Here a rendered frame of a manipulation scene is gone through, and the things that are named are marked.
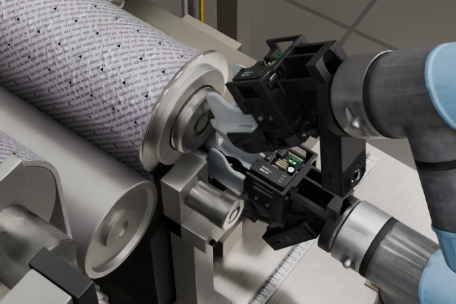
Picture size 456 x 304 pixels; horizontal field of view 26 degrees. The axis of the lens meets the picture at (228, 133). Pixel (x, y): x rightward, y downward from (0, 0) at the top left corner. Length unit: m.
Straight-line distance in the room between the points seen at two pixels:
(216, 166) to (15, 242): 0.39
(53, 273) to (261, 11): 2.17
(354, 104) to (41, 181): 0.28
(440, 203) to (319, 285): 0.54
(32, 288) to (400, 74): 0.33
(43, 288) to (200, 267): 0.49
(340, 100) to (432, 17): 2.06
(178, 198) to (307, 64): 0.26
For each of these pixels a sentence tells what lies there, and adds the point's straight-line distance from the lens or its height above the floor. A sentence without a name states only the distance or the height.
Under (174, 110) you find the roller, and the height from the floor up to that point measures 1.29.
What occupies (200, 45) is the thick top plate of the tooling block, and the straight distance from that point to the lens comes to 1.40.
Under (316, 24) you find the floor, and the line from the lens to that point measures 2.83.
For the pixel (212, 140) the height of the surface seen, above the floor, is 1.13.
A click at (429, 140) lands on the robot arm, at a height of 1.45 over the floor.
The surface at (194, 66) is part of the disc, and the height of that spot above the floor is 1.31.
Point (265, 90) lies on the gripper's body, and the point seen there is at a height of 1.38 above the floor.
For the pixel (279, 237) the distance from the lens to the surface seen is 1.20.
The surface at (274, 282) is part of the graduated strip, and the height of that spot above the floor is 0.90.
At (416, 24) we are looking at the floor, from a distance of 2.87.
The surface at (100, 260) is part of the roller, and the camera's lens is 1.07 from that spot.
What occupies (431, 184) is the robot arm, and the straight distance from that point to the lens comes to 0.81.
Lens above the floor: 2.08
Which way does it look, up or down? 54 degrees down
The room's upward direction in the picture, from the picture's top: straight up
